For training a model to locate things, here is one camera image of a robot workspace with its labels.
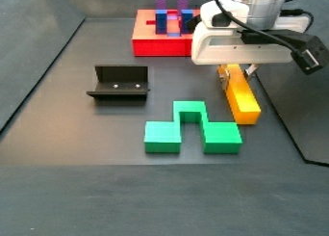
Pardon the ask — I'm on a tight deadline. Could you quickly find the yellow long block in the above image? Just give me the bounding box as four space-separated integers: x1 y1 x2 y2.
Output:
222 65 260 125

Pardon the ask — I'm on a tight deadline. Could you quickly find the red slotted board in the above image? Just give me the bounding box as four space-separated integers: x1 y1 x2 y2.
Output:
130 10 192 57

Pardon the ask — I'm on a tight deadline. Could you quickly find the black U-shaped bracket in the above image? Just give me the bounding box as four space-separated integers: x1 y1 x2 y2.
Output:
86 65 149 99

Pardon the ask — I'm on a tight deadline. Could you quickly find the black camera cable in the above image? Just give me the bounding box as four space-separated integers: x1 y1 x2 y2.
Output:
208 0 315 53

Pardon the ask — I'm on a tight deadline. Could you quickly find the dark blue U-shaped block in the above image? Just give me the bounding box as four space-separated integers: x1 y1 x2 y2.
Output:
155 9 194 37

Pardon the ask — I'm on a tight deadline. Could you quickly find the purple U-shaped block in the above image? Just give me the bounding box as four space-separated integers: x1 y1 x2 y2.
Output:
155 0 192 21

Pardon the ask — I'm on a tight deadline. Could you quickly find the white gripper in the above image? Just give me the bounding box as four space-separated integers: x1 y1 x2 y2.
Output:
191 0 308 90

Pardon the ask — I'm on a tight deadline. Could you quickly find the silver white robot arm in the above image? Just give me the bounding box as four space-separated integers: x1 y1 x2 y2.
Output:
191 0 310 65

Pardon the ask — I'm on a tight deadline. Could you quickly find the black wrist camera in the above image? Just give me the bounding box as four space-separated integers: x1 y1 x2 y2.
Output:
239 28 329 76

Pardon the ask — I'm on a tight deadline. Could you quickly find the green zigzag block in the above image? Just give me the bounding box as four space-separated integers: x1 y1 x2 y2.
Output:
143 101 242 154

